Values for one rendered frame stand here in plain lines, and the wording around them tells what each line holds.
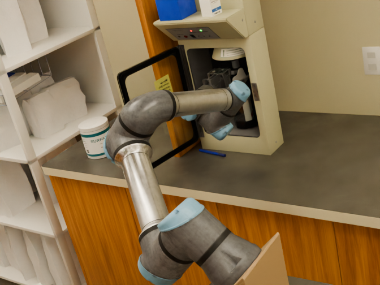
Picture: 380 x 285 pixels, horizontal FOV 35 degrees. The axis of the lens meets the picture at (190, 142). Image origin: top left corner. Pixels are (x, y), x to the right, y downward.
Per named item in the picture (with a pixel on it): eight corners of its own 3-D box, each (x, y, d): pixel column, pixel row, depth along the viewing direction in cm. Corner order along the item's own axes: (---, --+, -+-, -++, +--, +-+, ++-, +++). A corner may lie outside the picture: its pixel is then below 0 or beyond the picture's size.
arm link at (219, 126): (233, 124, 204) (208, 102, 205) (216, 146, 210) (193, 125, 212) (242, 116, 210) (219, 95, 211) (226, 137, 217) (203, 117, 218)
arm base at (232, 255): (245, 273, 139) (212, 244, 140) (212, 306, 148) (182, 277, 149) (270, 240, 151) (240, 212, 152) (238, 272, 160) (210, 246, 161)
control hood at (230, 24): (176, 38, 232) (170, 13, 228) (249, 36, 212) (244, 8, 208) (158, 48, 224) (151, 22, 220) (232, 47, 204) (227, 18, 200)
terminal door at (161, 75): (199, 139, 246) (177, 45, 230) (144, 174, 228) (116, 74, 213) (198, 139, 247) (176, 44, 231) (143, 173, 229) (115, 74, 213)
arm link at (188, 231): (212, 244, 142) (169, 204, 144) (185, 274, 150) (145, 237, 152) (234, 219, 152) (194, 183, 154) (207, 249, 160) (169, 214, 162)
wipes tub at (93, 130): (101, 145, 278) (92, 115, 272) (122, 147, 270) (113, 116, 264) (81, 158, 269) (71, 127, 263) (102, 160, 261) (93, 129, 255)
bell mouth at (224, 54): (227, 45, 243) (224, 31, 241) (266, 44, 232) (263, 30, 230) (203, 60, 231) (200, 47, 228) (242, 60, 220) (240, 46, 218)
